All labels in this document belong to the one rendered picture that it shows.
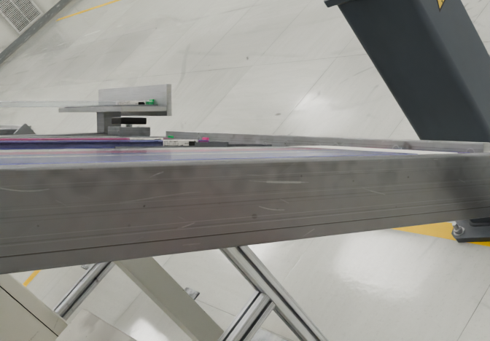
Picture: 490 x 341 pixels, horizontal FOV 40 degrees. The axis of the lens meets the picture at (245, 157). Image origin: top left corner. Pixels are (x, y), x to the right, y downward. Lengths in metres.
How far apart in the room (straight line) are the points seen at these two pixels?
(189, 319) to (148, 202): 1.19
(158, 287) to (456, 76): 0.79
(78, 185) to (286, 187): 0.16
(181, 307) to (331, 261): 0.49
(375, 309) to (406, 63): 0.62
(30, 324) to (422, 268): 1.07
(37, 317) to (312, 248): 0.80
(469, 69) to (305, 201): 0.97
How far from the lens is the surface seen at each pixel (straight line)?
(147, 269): 1.54
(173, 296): 1.59
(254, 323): 1.43
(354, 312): 1.73
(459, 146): 0.73
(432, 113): 1.49
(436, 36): 1.36
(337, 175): 0.54
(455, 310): 1.60
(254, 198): 0.49
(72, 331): 1.19
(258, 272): 1.41
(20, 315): 2.00
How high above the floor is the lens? 1.16
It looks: 26 degrees down
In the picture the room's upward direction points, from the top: 38 degrees counter-clockwise
